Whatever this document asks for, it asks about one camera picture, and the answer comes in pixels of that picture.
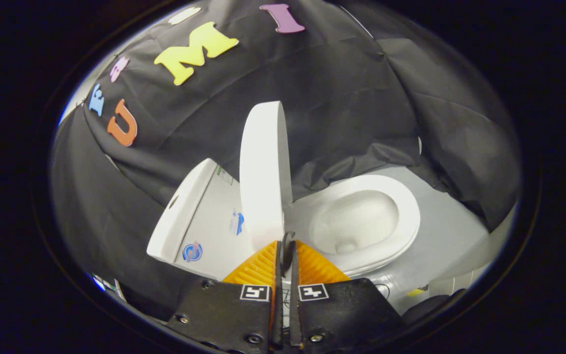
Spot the white toilet seat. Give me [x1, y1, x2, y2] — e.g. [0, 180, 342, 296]
[288, 175, 421, 276]

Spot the white toilet lid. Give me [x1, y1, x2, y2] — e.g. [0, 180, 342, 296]
[239, 101, 296, 276]

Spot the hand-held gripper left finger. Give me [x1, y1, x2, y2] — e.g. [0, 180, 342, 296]
[165, 240, 283, 352]

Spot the white toilet tank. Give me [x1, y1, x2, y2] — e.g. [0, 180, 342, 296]
[146, 158, 255, 281]

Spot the black backdrop cloth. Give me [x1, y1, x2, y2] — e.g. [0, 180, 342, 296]
[51, 0, 522, 320]

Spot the white toilet bowl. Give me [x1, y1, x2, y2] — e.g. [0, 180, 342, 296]
[283, 189, 419, 278]

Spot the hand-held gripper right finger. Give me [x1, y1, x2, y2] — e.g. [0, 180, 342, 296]
[289, 240, 404, 351]

